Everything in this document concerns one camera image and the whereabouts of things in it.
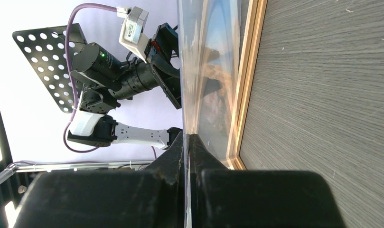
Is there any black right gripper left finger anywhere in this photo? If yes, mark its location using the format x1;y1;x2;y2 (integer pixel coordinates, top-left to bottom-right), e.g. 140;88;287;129
14;133;184;228

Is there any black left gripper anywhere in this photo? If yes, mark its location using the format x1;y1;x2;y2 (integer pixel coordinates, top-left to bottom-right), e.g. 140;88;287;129
146;23;182;109

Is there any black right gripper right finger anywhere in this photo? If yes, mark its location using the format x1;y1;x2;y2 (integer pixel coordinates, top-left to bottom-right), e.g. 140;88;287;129
189;134;346;228

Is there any light wooden picture frame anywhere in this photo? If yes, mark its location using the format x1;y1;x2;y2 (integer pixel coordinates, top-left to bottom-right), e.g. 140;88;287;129
224;0;267;170

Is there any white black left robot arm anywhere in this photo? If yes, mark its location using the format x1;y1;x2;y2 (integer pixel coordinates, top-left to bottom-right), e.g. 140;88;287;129
67;23;181;149

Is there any landscape photo print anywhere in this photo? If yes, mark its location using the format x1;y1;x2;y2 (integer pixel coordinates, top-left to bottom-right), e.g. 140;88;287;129
184;0;243;164

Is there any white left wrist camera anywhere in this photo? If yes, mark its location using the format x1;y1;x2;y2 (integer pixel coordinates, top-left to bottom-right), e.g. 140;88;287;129
116;6;149;63

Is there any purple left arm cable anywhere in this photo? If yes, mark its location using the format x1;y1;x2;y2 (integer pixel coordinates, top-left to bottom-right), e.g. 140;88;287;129
63;3;158;160

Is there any aluminium rail front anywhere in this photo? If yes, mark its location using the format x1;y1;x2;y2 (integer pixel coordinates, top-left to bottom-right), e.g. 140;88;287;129
0;160;153;185

